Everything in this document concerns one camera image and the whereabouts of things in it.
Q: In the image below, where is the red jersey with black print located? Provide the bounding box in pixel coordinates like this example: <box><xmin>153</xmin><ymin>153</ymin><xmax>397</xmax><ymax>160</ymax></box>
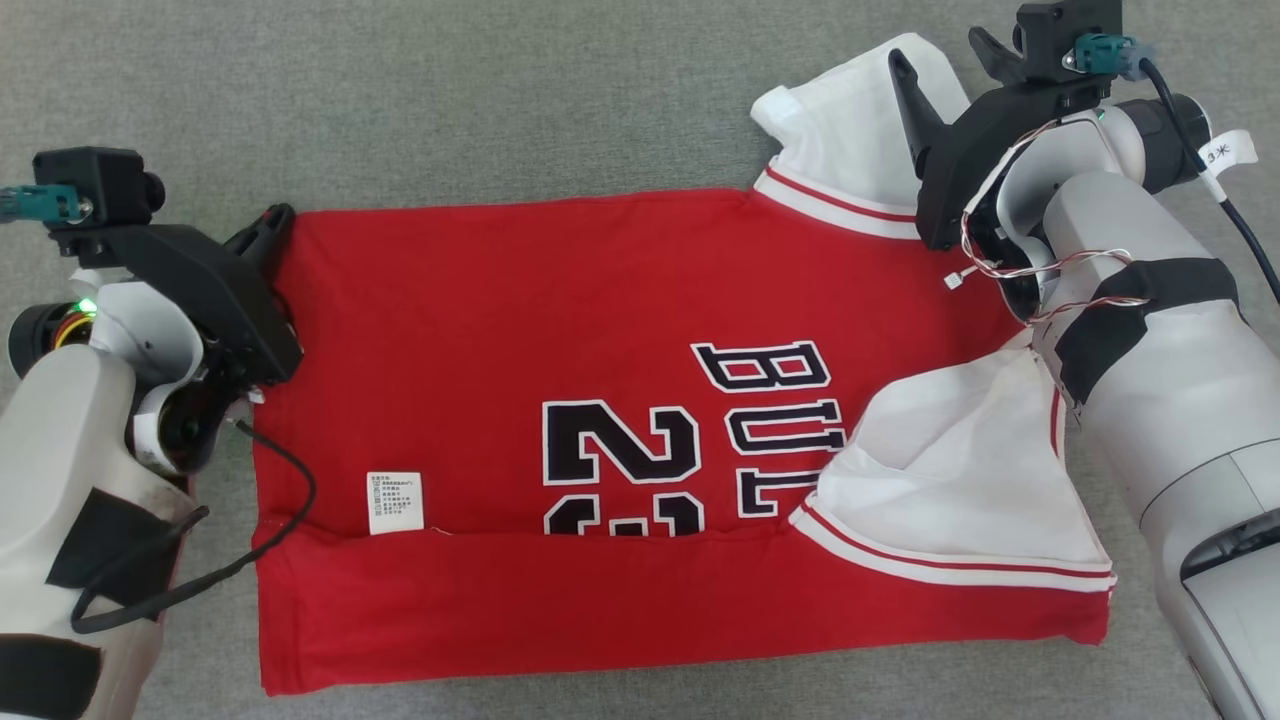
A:
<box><xmin>250</xmin><ymin>33</ymin><xmax>1117</xmax><ymax>698</ymax></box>

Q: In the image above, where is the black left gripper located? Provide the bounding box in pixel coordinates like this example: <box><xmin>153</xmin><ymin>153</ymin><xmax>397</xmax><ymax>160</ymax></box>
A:
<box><xmin>45</xmin><ymin>203</ymin><xmax>305</xmax><ymax>393</ymax></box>

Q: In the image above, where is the grey fabric sofa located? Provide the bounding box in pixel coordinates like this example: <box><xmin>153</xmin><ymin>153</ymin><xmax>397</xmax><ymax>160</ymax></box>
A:
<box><xmin>0</xmin><ymin>0</ymin><xmax>1280</xmax><ymax>720</ymax></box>

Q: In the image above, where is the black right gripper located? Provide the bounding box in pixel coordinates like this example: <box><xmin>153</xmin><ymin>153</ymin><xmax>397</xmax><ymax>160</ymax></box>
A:
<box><xmin>887</xmin><ymin>27</ymin><xmax>1113</xmax><ymax>252</ymax></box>

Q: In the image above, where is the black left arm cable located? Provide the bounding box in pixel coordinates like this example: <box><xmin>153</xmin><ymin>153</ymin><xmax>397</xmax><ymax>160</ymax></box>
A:
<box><xmin>70</xmin><ymin>418</ymin><xmax>319</xmax><ymax>637</ymax></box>

